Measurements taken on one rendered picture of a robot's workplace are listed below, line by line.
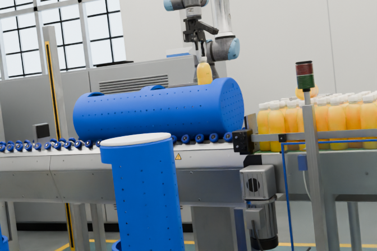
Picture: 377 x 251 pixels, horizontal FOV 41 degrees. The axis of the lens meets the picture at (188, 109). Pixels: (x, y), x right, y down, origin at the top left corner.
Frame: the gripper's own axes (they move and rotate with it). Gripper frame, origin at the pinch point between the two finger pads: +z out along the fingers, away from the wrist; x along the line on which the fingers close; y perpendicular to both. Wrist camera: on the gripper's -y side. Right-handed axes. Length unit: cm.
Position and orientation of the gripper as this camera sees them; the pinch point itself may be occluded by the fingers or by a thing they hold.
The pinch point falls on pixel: (202, 58)
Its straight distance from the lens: 243.7
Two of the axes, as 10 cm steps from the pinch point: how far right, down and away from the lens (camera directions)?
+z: 1.1, 9.9, 0.6
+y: -8.7, 0.7, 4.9
